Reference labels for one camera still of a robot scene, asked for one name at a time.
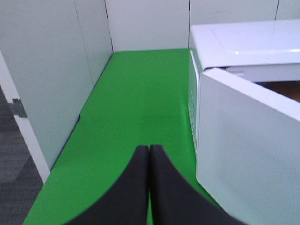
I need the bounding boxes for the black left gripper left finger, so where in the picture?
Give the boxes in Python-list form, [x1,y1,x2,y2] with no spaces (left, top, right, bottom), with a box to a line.
[66,145,149,225]

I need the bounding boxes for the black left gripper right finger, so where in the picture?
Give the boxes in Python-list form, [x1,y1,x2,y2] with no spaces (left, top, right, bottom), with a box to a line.
[150,144,243,225]

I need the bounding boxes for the white microwave door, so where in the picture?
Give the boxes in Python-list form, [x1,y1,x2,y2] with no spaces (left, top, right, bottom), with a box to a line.
[196,68,300,225]

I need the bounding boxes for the white partition panel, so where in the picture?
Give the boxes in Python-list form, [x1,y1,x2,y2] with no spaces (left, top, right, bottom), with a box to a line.
[0,0,113,182]

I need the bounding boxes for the white microwave oven body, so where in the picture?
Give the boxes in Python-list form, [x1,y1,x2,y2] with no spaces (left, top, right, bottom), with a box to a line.
[187,19,300,150]

